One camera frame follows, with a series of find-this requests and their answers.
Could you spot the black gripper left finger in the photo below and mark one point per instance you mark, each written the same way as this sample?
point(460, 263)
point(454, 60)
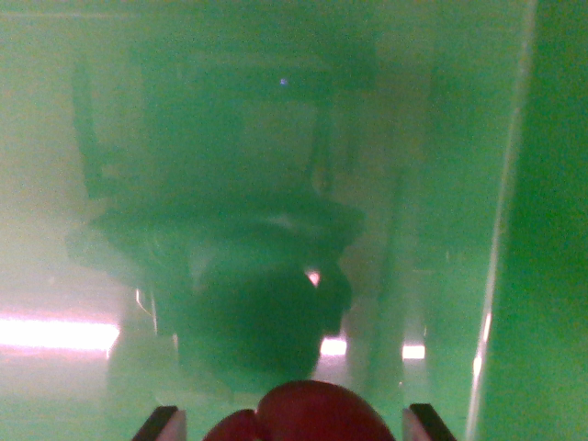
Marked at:
point(163, 425)

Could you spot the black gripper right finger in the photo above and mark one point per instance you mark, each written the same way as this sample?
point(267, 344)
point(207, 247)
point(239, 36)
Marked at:
point(425, 425)

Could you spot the dark red cherry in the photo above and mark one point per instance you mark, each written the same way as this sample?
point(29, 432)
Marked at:
point(303, 413)

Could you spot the green plastic bin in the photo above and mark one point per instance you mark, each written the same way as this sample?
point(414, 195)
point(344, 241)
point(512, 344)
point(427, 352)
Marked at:
point(229, 184)

